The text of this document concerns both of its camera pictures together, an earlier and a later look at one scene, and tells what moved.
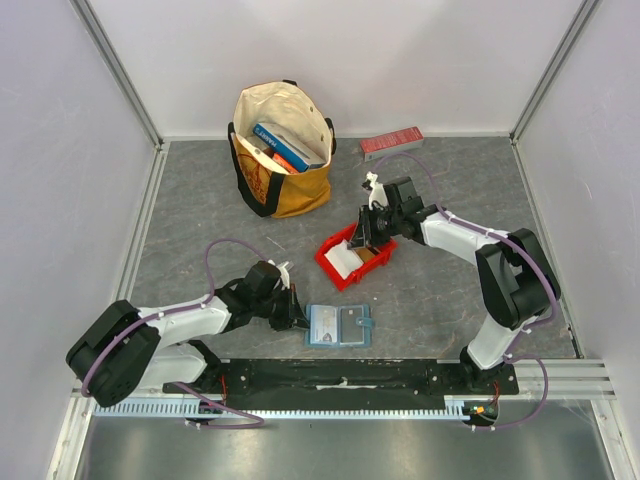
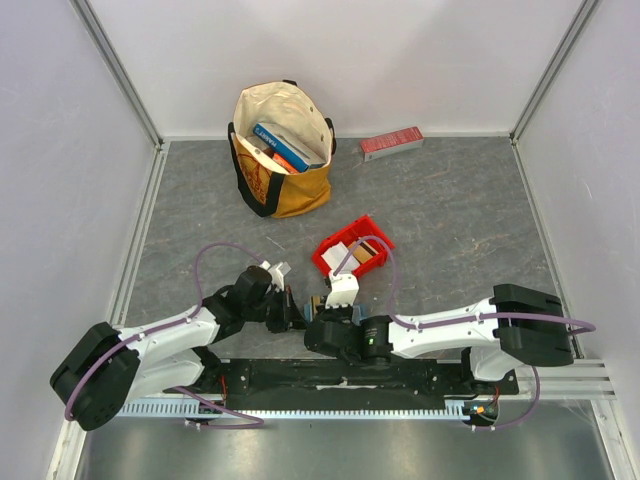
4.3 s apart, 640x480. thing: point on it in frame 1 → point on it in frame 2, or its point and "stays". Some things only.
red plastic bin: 368,268 stays
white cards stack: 344,260 stays
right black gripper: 368,226 → 322,335
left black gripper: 293,314 stays
